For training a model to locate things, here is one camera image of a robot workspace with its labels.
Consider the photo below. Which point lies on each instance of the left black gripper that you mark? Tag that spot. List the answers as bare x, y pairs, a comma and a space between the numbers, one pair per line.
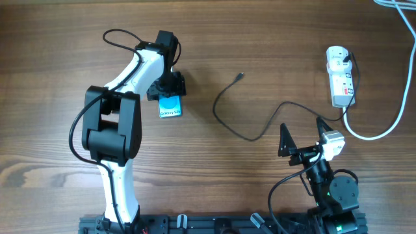
178, 89

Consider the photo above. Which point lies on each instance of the white power strip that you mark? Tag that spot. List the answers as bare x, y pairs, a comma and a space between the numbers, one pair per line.
341, 85

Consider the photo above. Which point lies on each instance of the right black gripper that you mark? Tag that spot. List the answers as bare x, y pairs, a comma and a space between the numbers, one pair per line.
288, 147

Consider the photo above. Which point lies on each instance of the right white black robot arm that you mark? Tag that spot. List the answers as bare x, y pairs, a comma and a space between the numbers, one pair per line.
335, 191

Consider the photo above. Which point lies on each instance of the white USB charger plug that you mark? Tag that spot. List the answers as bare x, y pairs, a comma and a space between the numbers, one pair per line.
337, 65

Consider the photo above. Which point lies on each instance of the turquoise Samsung Galaxy smartphone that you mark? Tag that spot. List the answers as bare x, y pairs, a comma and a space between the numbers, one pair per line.
170, 107

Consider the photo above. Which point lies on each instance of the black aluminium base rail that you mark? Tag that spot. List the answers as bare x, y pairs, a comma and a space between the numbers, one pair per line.
295, 223

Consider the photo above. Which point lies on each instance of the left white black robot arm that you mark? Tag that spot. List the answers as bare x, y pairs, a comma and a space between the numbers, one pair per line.
112, 126

